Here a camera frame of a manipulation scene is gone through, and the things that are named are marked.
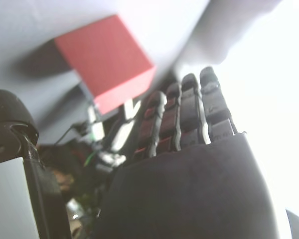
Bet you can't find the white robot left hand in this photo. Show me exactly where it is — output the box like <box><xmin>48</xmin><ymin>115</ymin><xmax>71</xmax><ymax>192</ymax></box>
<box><xmin>0</xmin><ymin>66</ymin><xmax>281</xmax><ymax>239</ymax></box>

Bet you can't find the red foam cube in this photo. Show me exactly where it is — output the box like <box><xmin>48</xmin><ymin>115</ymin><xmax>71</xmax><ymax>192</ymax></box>
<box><xmin>54</xmin><ymin>14</ymin><xmax>157</xmax><ymax>116</ymax></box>

